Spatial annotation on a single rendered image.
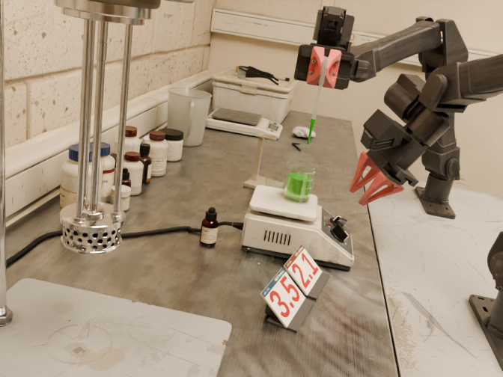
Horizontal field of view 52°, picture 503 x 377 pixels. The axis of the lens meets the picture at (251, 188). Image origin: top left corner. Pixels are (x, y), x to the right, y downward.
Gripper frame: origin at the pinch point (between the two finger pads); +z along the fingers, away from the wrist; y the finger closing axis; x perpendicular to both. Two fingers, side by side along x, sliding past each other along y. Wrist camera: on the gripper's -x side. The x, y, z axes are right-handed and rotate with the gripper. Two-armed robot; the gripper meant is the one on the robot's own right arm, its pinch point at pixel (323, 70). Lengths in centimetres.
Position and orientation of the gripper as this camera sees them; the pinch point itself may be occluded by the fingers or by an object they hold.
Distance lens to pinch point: 89.8
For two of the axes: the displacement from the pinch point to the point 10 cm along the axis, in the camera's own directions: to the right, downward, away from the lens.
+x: -1.6, 9.3, 3.3
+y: 9.8, 1.9, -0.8
